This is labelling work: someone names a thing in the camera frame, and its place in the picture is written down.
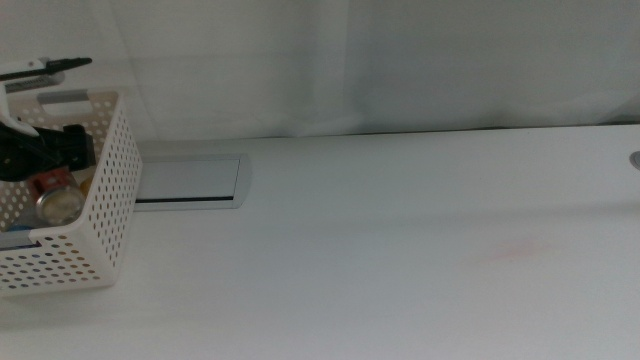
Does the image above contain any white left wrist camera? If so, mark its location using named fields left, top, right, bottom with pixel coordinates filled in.
left=0, top=56, right=94, bottom=139

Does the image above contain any red drink can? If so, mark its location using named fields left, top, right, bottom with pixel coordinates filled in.
left=27, top=167, right=87, bottom=227

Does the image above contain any white backdrop cloth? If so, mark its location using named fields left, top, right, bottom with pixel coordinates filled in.
left=0, top=0, right=640, bottom=144

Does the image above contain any grey table cable hatch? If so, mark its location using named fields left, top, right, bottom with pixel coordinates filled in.
left=134, top=153, right=254, bottom=212

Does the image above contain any white perforated plastic basket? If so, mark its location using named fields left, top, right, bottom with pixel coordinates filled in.
left=0, top=88, right=144, bottom=297

